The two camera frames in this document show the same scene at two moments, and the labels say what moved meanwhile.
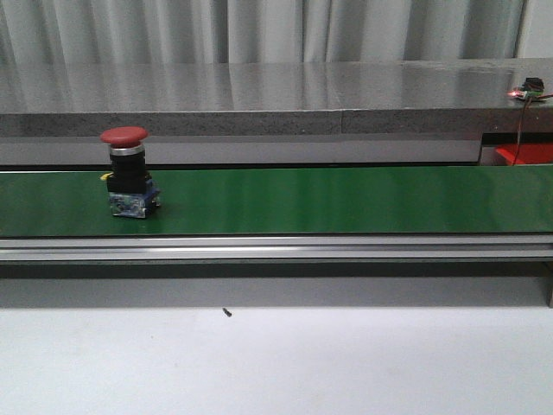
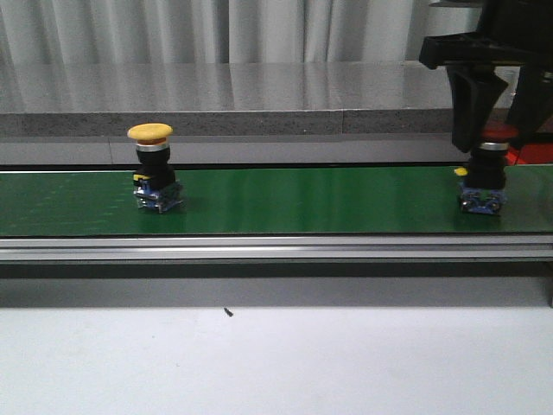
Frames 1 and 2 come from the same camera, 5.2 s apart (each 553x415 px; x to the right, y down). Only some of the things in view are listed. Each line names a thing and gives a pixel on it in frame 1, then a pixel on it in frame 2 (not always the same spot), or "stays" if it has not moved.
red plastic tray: x=527 y=153 stays
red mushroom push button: x=132 y=193 → x=484 y=193
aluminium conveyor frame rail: x=279 y=248 stays
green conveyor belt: x=504 y=199 stays
